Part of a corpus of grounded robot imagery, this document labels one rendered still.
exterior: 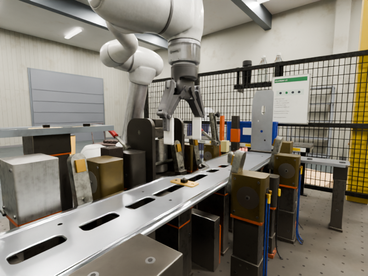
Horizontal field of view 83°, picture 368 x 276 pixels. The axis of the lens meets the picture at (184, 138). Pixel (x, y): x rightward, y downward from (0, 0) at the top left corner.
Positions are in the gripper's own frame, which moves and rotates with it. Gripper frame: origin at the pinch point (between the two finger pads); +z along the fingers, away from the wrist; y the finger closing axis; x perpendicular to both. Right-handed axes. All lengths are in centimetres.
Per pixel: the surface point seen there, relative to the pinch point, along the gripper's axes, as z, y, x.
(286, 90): -23, -101, 8
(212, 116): -6.1, -44.9, -15.0
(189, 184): 13.2, 0.6, 2.5
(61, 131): -2.0, 21.8, -26.5
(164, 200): 13.5, 12.9, 3.6
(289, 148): 10, -70, 17
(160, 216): 13.7, 18.9, 8.1
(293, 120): -4, -101, 13
